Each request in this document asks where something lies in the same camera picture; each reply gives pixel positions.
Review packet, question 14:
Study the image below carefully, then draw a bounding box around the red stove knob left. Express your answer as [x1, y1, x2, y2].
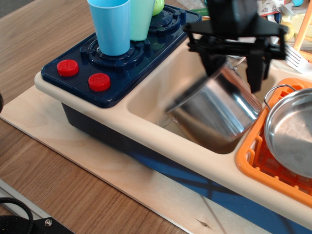
[57, 59, 79, 77]

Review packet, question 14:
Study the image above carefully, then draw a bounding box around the orange plastic dish rack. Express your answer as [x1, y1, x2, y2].
[235, 78, 312, 207]

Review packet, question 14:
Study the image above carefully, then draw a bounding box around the red stove knob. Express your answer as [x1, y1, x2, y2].
[57, 59, 79, 77]
[88, 73, 111, 92]

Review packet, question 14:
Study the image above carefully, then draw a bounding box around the green toy cucumber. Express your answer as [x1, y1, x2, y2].
[191, 8, 209, 15]

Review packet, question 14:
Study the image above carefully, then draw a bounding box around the black braided cable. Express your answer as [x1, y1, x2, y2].
[0, 197, 34, 234]

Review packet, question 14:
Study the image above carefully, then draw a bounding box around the white plastic spatula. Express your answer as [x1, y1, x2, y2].
[285, 44, 312, 74]

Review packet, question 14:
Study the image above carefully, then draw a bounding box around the beige toy kitchen sink unit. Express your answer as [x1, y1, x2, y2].
[35, 42, 312, 230]

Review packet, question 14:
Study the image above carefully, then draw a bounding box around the red stove knob right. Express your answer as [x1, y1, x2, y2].
[88, 73, 111, 92]

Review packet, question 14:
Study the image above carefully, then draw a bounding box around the yellow toy potato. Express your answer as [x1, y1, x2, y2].
[283, 22, 295, 41]

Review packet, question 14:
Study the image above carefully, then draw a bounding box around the stainless steel pot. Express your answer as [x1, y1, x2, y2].
[164, 61, 262, 154]

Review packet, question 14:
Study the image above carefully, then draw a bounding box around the green toy fruit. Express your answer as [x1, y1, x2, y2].
[152, 0, 165, 16]

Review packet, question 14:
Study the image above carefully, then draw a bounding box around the mint green plastic cup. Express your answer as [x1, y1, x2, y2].
[130, 0, 155, 41]

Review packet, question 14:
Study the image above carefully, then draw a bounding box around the stainless steel pan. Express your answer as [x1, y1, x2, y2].
[264, 84, 312, 178]

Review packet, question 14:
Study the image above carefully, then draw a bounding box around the black metal bracket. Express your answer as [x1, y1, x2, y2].
[31, 217, 74, 234]

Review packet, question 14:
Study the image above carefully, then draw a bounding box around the light plywood base board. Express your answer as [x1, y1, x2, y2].
[0, 87, 265, 234]

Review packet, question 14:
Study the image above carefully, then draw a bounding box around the light blue plastic cup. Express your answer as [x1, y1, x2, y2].
[87, 0, 130, 56]

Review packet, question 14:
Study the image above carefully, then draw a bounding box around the dark blue toy stovetop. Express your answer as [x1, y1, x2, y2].
[41, 5, 202, 108]

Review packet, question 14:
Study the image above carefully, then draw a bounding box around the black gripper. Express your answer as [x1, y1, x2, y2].
[183, 0, 288, 93]

